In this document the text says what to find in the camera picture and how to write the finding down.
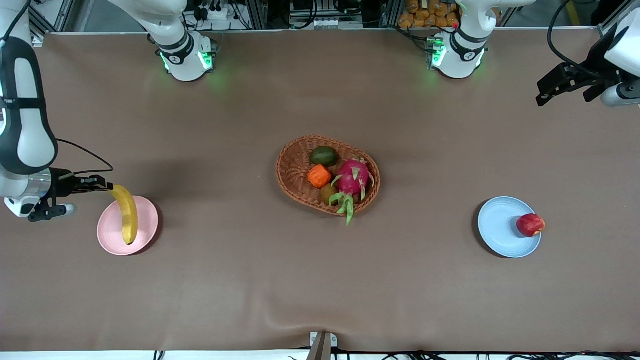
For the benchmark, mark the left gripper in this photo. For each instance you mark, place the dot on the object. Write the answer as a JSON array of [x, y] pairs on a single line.
[[592, 71]]

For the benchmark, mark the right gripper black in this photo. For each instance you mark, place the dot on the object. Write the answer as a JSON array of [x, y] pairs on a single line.
[[63, 182]]

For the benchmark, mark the yellow banana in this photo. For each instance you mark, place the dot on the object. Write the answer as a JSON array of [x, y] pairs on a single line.
[[130, 215]]

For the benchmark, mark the red apple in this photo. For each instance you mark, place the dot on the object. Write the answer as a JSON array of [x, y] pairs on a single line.
[[530, 225]]

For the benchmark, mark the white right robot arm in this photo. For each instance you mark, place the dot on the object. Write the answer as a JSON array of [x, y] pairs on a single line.
[[25, 125]]

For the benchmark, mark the pink round plate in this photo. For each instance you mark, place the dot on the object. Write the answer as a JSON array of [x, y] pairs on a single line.
[[112, 230]]

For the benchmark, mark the pile of orange packets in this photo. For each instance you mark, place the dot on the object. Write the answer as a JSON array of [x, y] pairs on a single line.
[[425, 15]]

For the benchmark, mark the blue round plate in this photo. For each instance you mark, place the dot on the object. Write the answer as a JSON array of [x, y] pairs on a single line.
[[500, 227]]

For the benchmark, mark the brown woven wicker basket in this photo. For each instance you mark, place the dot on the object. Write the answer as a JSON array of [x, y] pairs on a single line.
[[295, 170]]

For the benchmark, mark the white power strip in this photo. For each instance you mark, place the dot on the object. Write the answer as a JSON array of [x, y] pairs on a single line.
[[217, 12]]

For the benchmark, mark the pink dragon fruit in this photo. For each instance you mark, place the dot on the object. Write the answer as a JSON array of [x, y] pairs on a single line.
[[354, 177]]

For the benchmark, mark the orange fruit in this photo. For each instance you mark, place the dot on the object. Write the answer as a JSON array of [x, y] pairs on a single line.
[[319, 176]]

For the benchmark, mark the green avocado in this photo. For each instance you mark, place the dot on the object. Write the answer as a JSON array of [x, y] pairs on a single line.
[[323, 156]]

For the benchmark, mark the brown kiwi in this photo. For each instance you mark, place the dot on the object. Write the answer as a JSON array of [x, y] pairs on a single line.
[[328, 193]]

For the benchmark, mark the brown table cloth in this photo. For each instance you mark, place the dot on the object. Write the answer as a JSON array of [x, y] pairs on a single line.
[[320, 280]]

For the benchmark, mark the aluminium frame post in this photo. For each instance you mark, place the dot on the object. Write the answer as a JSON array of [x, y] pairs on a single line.
[[45, 20], [615, 15]]

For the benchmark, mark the metal table edge bracket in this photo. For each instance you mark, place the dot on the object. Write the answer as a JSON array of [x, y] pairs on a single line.
[[322, 345]]

